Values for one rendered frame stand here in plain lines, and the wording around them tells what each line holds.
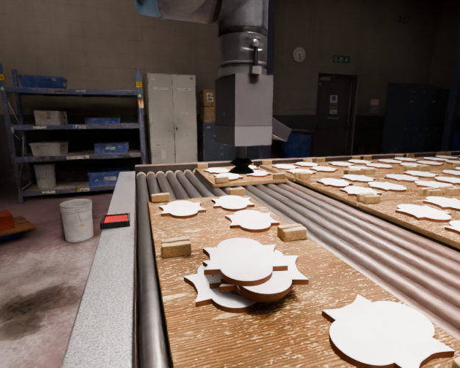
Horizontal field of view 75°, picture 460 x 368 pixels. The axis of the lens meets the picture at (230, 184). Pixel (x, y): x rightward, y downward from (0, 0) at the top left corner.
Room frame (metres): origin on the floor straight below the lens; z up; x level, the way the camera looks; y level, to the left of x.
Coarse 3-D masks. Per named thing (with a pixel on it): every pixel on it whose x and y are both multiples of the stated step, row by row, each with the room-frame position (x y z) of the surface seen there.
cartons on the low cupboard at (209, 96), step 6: (204, 90) 5.41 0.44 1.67; (210, 90) 5.45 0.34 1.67; (204, 96) 5.41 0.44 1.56; (210, 96) 5.45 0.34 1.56; (204, 102) 5.41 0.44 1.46; (210, 102) 5.45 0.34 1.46; (204, 108) 5.44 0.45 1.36; (210, 108) 5.48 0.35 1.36; (204, 114) 5.44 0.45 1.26; (210, 114) 5.47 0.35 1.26; (204, 120) 5.43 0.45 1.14; (210, 120) 5.47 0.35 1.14
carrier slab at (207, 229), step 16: (208, 208) 0.88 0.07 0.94; (256, 208) 0.88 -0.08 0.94; (160, 224) 0.74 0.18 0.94; (176, 224) 0.74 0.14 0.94; (192, 224) 0.74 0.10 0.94; (208, 224) 0.74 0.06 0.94; (224, 224) 0.74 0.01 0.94; (160, 240) 0.63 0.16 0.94; (192, 240) 0.63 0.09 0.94; (208, 240) 0.63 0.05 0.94; (256, 240) 0.63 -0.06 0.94; (272, 240) 0.63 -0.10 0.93
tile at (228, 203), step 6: (222, 198) 0.96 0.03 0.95; (228, 198) 0.96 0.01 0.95; (234, 198) 0.96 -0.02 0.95; (240, 198) 0.96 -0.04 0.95; (246, 198) 0.96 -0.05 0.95; (216, 204) 0.88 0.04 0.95; (222, 204) 0.88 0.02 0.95; (228, 204) 0.88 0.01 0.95; (234, 204) 0.88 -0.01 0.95; (240, 204) 0.88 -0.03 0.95; (246, 204) 0.88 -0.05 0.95; (252, 204) 0.89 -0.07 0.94; (228, 210) 0.85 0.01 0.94; (234, 210) 0.84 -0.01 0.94
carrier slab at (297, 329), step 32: (160, 256) 0.55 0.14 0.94; (192, 256) 0.55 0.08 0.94; (320, 256) 0.55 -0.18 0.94; (160, 288) 0.45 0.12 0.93; (192, 288) 0.44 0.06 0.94; (320, 288) 0.44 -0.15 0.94; (352, 288) 0.44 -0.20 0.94; (192, 320) 0.36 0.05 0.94; (224, 320) 0.36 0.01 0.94; (256, 320) 0.36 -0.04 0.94; (288, 320) 0.36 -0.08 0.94; (320, 320) 0.36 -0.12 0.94; (192, 352) 0.30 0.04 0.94; (224, 352) 0.30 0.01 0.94; (256, 352) 0.30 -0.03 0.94; (288, 352) 0.30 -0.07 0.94; (320, 352) 0.30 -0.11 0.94
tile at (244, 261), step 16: (224, 240) 0.52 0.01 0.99; (240, 240) 0.52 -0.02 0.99; (208, 256) 0.47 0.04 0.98; (224, 256) 0.45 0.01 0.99; (240, 256) 0.45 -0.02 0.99; (256, 256) 0.45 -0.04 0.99; (272, 256) 0.45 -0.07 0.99; (208, 272) 0.41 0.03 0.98; (224, 272) 0.40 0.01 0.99; (240, 272) 0.40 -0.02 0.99; (256, 272) 0.40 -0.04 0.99
